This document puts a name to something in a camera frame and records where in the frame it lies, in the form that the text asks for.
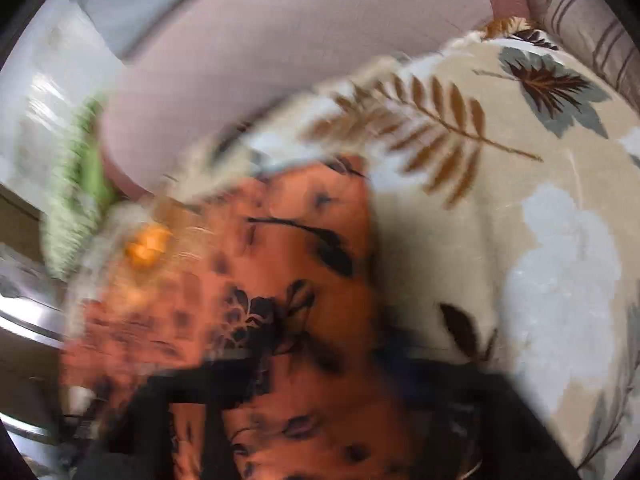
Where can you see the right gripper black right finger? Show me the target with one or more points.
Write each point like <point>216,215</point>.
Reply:
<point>470,424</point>

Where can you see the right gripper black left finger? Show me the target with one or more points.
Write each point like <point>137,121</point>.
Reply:
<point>139,442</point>

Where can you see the orange black floral blouse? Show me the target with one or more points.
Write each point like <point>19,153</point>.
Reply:
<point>279,268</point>

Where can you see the wooden door with glass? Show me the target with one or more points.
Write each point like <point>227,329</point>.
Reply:
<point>31,341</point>

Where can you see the beige leaf pattern blanket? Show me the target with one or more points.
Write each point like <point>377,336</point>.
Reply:
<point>505,181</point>

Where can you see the green white checkered pillow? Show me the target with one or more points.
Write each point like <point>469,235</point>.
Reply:
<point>78,193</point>

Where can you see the pink bolster pillow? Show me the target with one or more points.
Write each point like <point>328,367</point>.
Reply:
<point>213,62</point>

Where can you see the striped beige quilt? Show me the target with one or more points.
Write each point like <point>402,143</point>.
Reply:
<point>595,35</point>

